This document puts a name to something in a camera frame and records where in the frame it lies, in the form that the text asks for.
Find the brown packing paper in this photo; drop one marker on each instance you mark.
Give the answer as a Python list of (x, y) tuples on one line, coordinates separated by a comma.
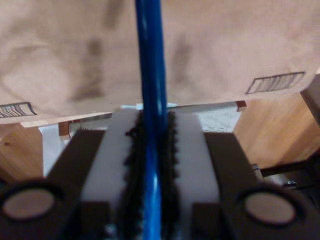
[(62, 50)]

